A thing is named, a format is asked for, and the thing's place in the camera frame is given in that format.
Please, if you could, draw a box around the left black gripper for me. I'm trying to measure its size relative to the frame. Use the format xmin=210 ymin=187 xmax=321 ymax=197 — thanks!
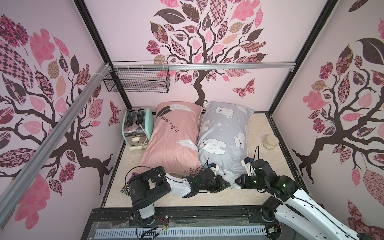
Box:
xmin=198 ymin=175 xmax=231 ymax=194

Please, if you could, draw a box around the grey polar bear pillow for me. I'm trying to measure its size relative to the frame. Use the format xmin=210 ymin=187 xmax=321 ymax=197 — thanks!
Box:
xmin=197 ymin=102 xmax=254 ymax=185

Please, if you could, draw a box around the pink feather pillow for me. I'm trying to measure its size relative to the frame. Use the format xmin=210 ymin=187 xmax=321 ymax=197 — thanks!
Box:
xmin=137 ymin=102 xmax=204 ymax=176

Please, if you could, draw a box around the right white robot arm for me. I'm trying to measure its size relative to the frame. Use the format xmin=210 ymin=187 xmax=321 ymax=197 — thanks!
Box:
xmin=235 ymin=158 xmax=370 ymax=240

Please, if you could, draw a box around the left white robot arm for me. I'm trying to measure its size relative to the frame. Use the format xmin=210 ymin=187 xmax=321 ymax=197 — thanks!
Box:
xmin=124 ymin=166 xmax=231 ymax=220

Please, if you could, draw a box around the round beige jar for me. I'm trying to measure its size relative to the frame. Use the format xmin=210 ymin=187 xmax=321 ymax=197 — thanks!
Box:
xmin=263 ymin=135 xmax=279 ymax=150

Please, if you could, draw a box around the mint and chrome toaster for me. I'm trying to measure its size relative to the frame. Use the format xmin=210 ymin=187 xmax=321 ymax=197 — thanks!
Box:
xmin=122 ymin=107 xmax=155 ymax=151

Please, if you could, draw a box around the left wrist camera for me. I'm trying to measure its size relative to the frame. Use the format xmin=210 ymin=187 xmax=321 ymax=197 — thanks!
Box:
xmin=208 ymin=163 xmax=220 ymax=178

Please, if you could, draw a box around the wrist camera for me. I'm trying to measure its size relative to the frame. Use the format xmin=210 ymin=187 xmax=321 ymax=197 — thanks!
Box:
xmin=241 ymin=157 xmax=255 ymax=177
xmin=208 ymin=163 xmax=220 ymax=178

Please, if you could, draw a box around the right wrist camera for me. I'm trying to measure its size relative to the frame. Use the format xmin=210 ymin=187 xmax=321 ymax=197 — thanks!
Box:
xmin=241 ymin=157 xmax=255 ymax=177

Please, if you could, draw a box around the white toaster power cord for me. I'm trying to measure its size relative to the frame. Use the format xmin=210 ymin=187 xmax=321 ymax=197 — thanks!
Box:
xmin=138 ymin=124 xmax=149 ymax=150

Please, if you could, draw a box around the back aluminium frame rail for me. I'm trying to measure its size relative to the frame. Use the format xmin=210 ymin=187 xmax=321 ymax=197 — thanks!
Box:
xmin=111 ymin=61 xmax=296 ymax=72

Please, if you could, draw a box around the aluminium frame rail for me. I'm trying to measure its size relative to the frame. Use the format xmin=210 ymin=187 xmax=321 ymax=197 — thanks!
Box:
xmin=1 ymin=63 xmax=111 ymax=224
xmin=111 ymin=61 xmax=296 ymax=72

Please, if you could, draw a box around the black wire basket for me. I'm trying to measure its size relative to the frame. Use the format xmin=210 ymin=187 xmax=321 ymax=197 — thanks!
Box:
xmin=104 ymin=60 xmax=171 ymax=93

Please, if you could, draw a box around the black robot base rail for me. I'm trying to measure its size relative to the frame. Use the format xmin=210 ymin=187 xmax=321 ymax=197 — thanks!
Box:
xmin=80 ymin=204 xmax=340 ymax=240

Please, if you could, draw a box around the white slotted cable duct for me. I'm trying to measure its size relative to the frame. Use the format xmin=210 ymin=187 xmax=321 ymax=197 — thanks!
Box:
xmin=93 ymin=226 xmax=267 ymax=240

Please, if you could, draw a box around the left aluminium frame rail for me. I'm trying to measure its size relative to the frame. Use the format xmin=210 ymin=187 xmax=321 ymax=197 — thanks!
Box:
xmin=1 ymin=63 xmax=111 ymax=224

